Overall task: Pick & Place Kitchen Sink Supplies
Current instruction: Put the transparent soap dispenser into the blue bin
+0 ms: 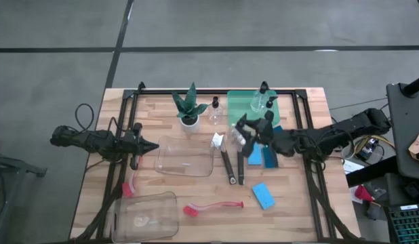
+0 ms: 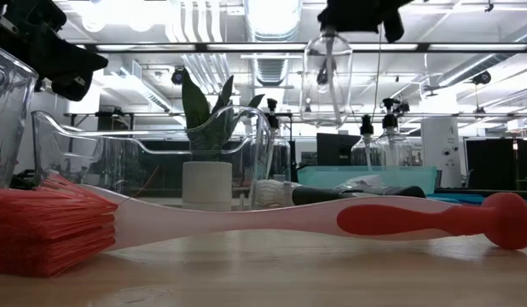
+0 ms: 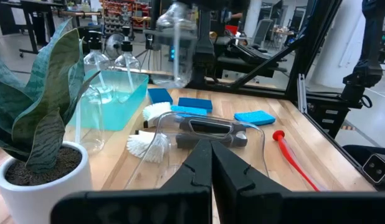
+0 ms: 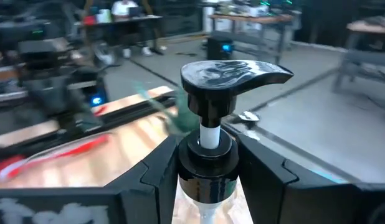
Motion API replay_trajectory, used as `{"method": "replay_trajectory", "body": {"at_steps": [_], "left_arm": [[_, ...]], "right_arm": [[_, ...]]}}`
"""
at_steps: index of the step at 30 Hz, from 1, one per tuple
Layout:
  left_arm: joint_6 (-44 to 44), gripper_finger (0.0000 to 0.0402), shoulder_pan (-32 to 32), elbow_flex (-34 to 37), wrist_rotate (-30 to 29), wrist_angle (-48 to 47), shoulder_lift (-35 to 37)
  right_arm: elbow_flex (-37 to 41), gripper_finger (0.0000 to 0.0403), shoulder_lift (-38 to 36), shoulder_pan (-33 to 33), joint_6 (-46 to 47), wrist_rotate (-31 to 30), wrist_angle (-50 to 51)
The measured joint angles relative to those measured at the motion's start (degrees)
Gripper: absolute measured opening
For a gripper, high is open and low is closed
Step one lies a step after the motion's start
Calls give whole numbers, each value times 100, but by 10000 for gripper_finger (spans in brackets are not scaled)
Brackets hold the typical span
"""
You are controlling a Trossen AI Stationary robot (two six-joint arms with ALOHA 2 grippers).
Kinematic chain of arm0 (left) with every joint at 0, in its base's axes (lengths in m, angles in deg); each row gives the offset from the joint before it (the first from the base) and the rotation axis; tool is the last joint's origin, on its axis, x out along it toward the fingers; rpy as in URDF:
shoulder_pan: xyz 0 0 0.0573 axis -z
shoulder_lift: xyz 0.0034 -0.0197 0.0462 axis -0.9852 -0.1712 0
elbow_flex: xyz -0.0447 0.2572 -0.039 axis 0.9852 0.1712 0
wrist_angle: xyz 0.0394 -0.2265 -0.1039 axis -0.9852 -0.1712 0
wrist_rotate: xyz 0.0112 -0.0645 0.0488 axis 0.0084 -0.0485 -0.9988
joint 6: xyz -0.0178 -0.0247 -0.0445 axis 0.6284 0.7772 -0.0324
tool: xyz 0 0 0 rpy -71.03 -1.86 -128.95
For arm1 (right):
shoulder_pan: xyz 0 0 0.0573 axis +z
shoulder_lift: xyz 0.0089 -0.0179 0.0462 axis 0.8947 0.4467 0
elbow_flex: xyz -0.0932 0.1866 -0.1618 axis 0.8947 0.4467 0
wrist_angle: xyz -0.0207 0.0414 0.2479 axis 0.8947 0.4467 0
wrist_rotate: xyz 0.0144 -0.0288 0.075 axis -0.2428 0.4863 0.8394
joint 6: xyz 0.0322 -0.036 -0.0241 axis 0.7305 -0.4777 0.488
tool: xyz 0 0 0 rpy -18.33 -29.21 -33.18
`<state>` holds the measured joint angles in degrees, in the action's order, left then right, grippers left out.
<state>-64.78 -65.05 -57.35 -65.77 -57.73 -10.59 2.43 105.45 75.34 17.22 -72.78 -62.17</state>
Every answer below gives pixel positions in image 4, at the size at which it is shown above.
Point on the dark office desk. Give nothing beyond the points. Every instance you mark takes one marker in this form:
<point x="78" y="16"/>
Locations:
<point x="117" y="20"/>

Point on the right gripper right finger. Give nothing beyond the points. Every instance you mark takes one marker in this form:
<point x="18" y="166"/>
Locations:
<point x="273" y="193"/>

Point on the red dish brush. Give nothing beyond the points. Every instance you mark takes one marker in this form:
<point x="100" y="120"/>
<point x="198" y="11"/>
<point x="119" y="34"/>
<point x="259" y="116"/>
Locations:
<point x="83" y="146"/>

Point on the clear pump bottle black top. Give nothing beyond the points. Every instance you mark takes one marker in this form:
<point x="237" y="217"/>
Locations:
<point x="211" y="161"/>

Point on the black computer with blue light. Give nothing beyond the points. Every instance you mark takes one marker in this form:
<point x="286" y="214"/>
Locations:
<point x="217" y="51"/>

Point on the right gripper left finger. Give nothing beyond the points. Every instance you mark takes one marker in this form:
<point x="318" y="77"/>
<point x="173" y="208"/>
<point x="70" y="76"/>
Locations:
<point x="133" y="199"/>

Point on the snake plant in white pot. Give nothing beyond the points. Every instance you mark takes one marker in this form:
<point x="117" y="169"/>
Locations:
<point x="186" y="121"/>

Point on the person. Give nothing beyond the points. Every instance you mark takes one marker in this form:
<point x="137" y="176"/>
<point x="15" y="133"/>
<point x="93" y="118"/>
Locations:
<point x="124" y="7"/>

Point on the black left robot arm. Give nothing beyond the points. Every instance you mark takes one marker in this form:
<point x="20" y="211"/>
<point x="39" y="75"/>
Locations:
<point x="52" y="90"/>

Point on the wooden workbench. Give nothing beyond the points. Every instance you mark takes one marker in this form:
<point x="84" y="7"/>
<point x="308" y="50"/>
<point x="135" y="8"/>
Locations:
<point x="367" y="28"/>
<point x="251" y="19"/>

